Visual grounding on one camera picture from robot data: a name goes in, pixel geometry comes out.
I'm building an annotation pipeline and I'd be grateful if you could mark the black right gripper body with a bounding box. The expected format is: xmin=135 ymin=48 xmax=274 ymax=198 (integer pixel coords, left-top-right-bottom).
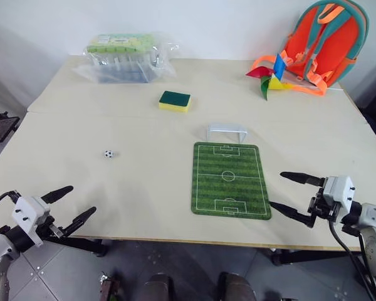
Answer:
xmin=306 ymin=184 xmax=341 ymax=224

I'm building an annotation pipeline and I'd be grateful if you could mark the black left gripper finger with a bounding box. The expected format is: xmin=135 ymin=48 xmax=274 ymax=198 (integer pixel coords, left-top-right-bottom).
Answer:
xmin=39 ymin=185 xmax=74 ymax=204
xmin=62 ymin=206 xmax=97 ymax=238

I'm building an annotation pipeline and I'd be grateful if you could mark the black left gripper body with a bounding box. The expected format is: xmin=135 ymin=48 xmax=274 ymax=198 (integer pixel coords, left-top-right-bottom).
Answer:
xmin=36 ymin=200 xmax=70 ymax=243

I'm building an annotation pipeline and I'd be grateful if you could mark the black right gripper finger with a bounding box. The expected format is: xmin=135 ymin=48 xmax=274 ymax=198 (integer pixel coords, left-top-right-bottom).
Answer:
xmin=279 ymin=171 xmax=326 ymax=187
xmin=269 ymin=201 xmax=315 ymax=228

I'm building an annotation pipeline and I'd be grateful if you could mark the green soccer field mat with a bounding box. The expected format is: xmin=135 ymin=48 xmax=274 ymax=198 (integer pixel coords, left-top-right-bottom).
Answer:
xmin=191 ymin=141 xmax=273 ymax=221

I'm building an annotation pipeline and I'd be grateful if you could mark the black metal stand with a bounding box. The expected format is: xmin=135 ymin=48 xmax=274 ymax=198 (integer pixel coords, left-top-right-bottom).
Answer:
xmin=0 ymin=100 xmax=21 ymax=145

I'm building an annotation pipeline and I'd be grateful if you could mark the small grey toy goal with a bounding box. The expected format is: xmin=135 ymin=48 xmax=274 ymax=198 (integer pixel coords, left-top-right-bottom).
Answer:
xmin=206 ymin=122 xmax=248 ymax=145

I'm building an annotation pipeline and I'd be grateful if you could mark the colourful paper pinwheel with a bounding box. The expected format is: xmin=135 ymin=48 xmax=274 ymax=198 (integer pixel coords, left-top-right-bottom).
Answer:
xmin=245 ymin=53 xmax=345 ymax=101

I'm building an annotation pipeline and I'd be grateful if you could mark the orange and teal backpack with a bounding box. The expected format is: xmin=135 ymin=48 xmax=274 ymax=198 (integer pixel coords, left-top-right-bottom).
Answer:
xmin=249 ymin=0 xmax=370 ymax=97

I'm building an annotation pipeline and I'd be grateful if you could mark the yellow sponge with green pad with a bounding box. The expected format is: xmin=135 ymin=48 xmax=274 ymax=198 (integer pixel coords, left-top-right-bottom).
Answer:
xmin=158 ymin=90 xmax=192 ymax=115

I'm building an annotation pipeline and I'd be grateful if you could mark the clear plastic bag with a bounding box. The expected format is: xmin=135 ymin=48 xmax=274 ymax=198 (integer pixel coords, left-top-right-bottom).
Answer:
xmin=71 ymin=31 xmax=180 ymax=85

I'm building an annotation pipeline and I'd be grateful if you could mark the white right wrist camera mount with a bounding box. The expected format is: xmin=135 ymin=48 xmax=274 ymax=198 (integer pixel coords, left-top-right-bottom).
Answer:
xmin=321 ymin=175 xmax=355 ymax=211

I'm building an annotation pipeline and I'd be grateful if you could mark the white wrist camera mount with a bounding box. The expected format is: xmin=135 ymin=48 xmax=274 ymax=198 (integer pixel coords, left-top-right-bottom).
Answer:
xmin=11 ymin=196 xmax=51 ymax=247
xmin=321 ymin=175 xmax=355 ymax=211

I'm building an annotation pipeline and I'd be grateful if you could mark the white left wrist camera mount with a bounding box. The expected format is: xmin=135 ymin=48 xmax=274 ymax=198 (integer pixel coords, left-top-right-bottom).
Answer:
xmin=11 ymin=196 xmax=51 ymax=247

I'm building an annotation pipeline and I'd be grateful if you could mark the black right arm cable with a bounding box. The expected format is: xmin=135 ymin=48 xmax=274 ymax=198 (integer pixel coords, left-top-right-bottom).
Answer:
xmin=328 ymin=216 xmax=376 ymax=301

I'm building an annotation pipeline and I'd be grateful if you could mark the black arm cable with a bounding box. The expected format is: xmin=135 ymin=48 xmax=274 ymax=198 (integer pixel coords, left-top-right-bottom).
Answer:
xmin=328 ymin=216 xmax=376 ymax=301
xmin=0 ymin=190 xmax=21 ymax=214

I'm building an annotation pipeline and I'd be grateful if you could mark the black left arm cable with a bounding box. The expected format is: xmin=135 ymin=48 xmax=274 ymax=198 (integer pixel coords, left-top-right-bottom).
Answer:
xmin=0 ymin=190 xmax=21 ymax=214

